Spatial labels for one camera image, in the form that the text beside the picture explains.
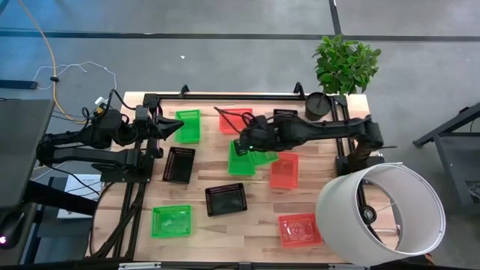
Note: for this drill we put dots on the dark grey desk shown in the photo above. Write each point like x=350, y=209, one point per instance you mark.
x=22, y=150

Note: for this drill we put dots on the black metal desk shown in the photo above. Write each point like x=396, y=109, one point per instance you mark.
x=453, y=153

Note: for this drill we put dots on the green plastic basket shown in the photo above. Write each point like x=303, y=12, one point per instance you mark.
x=240, y=167
x=189, y=127
x=266, y=157
x=171, y=222

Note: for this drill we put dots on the white power adapter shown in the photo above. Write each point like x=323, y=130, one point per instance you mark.
x=100, y=100

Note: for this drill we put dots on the yellow plug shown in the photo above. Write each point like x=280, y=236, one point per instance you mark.
x=100, y=110

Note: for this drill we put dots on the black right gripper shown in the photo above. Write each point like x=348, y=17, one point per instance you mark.
x=262, y=137

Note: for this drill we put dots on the black plastic basket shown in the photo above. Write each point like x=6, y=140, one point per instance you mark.
x=179, y=165
x=285, y=112
x=225, y=200

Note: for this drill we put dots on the green potted plant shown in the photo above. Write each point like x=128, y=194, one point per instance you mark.
x=345, y=65

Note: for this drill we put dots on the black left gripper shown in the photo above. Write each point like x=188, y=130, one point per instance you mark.
x=153, y=127

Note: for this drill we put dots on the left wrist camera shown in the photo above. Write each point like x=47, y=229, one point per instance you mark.
x=142, y=113

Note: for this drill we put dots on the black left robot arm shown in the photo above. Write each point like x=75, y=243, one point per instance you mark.
x=75, y=153

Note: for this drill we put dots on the red plastic basket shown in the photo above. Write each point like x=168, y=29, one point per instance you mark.
x=234, y=125
x=300, y=230
x=284, y=171

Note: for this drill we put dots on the black power strip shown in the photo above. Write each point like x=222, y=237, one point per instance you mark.
x=18, y=84

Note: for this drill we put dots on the white shade lamp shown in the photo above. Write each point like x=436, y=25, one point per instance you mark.
x=337, y=217

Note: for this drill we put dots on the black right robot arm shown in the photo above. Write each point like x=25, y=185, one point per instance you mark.
x=330, y=129

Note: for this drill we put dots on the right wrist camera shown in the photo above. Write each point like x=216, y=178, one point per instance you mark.
x=261, y=122

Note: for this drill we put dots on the black device with light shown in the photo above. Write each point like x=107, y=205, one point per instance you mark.
x=13, y=228

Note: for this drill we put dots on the black rail with silver brackets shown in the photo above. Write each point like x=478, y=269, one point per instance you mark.
x=202, y=267

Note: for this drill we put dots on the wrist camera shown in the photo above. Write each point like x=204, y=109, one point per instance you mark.
x=142, y=113
x=261, y=122

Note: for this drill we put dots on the black aluminium frame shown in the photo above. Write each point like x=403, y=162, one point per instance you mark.
x=225, y=97

